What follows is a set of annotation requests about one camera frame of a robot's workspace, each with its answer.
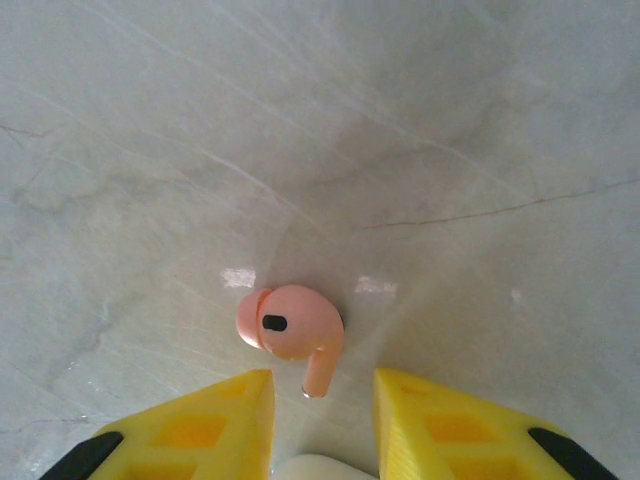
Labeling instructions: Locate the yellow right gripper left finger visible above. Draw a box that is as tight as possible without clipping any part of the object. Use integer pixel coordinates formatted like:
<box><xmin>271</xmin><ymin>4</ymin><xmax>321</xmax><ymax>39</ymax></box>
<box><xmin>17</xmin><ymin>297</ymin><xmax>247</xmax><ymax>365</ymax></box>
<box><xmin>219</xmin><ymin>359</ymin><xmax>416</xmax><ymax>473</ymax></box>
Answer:
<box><xmin>47</xmin><ymin>368</ymin><xmax>277</xmax><ymax>480</ymax></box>

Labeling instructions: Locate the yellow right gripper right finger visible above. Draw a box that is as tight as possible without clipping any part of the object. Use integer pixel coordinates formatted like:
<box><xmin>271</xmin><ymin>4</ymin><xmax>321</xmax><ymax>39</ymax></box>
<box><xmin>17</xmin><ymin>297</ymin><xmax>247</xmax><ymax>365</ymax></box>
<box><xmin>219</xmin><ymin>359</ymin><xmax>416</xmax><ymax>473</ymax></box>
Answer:
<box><xmin>373</xmin><ymin>366</ymin><xmax>614</xmax><ymax>480</ymax></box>

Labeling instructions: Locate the pink wireless earbud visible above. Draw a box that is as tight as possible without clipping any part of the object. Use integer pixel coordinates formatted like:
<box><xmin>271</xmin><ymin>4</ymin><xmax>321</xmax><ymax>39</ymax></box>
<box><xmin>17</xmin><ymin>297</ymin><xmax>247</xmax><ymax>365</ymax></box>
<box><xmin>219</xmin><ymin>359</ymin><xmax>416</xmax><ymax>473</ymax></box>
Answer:
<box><xmin>235</xmin><ymin>283</ymin><xmax>347</xmax><ymax>400</ymax></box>

